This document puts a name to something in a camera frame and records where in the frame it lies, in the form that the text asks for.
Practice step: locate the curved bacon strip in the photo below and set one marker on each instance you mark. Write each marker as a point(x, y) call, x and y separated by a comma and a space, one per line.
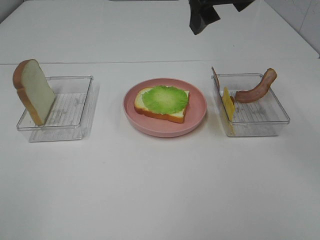
point(258, 91)

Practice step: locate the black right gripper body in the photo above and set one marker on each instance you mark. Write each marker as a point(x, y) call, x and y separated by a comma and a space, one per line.
point(204, 3)

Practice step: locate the yellow cheese slice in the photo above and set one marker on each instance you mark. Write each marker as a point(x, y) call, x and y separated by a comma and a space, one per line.
point(229, 108)

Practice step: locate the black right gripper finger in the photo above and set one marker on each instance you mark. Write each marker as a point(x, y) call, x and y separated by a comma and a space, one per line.
point(240, 4)
point(200, 17)

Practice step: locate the clear plastic bread box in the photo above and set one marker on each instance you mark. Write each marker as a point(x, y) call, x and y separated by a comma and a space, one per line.
point(71, 114)

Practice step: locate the green lettuce leaf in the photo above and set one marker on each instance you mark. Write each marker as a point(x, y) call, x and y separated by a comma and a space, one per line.
point(165, 100)

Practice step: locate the pink round plate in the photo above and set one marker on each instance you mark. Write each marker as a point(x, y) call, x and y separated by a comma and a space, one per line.
point(195, 111)

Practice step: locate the bread slice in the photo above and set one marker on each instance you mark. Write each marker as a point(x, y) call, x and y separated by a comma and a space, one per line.
point(140, 109)
point(33, 90)

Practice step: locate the clear plastic ingredients box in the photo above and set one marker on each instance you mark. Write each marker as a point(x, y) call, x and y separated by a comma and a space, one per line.
point(264, 117)

